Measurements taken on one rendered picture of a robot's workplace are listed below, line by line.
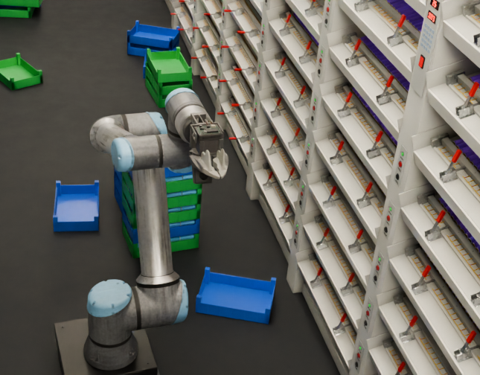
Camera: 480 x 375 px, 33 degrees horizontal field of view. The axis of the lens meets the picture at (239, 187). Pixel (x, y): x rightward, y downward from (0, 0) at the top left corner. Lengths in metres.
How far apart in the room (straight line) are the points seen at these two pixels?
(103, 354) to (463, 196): 1.38
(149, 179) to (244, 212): 1.23
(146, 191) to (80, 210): 1.17
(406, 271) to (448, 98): 0.57
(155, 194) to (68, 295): 0.83
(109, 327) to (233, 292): 0.78
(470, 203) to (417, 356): 0.58
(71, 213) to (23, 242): 0.29
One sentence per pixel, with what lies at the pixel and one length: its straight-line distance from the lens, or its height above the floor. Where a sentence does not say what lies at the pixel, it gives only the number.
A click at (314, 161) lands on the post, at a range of 3.06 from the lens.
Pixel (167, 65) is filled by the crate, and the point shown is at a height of 0.16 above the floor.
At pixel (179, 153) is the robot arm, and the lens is 2.15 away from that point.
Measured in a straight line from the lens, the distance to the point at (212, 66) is 4.82.
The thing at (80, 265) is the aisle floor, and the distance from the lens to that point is 3.54.
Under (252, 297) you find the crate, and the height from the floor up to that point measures 0.00.
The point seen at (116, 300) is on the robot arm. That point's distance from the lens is 2.75.
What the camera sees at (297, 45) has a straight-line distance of 3.29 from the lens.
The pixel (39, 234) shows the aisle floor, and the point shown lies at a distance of 3.73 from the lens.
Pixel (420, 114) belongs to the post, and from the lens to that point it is 2.23.
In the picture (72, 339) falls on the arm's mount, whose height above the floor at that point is 0.13.
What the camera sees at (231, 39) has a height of 0.56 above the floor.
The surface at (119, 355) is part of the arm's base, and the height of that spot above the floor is 0.19.
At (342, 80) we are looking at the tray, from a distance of 2.93.
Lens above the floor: 2.23
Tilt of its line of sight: 33 degrees down
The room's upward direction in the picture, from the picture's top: 5 degrees clockwise
